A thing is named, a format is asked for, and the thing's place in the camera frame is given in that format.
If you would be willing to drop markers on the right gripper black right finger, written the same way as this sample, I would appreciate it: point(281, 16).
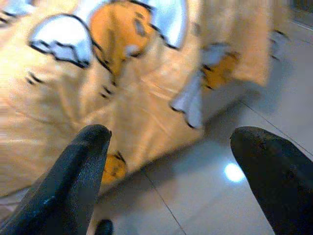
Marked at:
point(281, 186)

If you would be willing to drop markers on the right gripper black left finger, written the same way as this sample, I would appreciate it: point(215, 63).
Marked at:
point(66, 186)

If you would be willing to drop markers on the orange quilt with white pattern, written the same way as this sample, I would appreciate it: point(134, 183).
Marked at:
point(61, 105)

